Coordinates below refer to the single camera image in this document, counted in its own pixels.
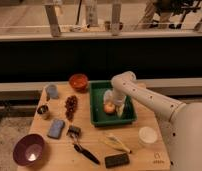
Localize yellow apple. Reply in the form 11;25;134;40
103;102;115;114

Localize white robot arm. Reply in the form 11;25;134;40
111;71;202;171

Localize red bowl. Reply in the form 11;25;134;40
69;74;88;91

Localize purple bowl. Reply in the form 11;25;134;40
13;134;45;166

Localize grey crumpled cloth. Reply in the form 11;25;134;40
103;90;112;104

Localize green plastic tray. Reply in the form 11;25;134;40
89;80;137;127

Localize white round container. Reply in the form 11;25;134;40
138;126;158;146

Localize dark red grape bunch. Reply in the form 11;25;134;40
65;95;78;121

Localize black rectangular block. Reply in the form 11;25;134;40
105;153;130;168

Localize blue sponge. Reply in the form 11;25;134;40
47;119;65;139

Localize small metal cup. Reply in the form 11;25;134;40
37;105;50;120

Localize black handled brush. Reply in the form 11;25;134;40
67;125;100;164

